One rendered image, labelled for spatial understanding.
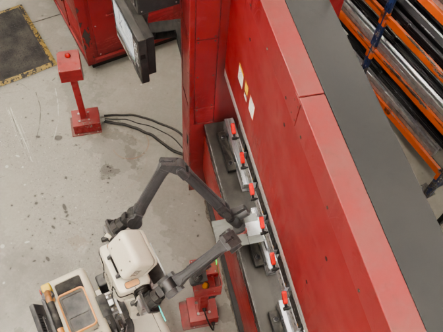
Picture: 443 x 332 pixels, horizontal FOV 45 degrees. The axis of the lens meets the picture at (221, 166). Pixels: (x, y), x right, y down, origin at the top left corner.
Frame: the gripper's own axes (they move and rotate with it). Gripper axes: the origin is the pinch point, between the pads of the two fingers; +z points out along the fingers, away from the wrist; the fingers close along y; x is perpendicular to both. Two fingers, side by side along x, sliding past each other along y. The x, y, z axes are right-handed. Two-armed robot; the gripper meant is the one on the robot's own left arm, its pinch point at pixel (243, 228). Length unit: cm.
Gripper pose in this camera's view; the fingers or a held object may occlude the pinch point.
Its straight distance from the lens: 305.6
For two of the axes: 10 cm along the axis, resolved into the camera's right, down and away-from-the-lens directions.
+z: 4.0, 3.9, 8.3
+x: -8.9, 3.9, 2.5
